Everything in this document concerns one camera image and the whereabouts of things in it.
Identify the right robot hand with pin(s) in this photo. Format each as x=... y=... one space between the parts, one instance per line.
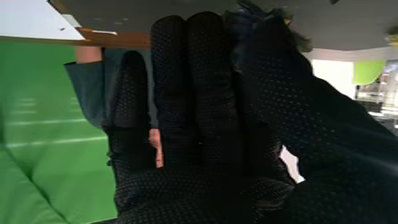
x=224 y=150

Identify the blue flower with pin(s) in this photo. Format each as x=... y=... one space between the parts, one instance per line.
x=240 y=18

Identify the person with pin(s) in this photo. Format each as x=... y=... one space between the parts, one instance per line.
x=89 y=86

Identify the white sheet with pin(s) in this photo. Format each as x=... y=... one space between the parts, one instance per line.
x=29 y=20

